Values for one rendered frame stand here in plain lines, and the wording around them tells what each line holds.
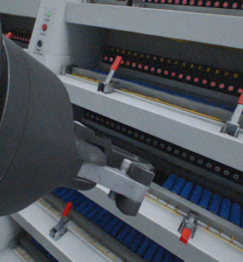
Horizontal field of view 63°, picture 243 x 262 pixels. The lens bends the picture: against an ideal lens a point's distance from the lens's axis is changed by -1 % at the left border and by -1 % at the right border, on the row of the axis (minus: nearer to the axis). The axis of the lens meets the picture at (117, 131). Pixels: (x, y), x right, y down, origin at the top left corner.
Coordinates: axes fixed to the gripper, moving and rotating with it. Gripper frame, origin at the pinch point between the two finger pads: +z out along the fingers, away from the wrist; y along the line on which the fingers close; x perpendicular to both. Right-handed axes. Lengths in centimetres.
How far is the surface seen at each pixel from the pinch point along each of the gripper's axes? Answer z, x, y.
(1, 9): 9, -26, 65
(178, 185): 24.3, 0.9, -4.1
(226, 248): 18.7, 6.6, -15.9
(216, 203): 24.7, 0.7, -12.4
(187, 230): 12.7, 5.9, -9.1
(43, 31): 9.0, -20.6, 40.1
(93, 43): 23, -28, 36
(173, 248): 17.6, 11.2, -8.4
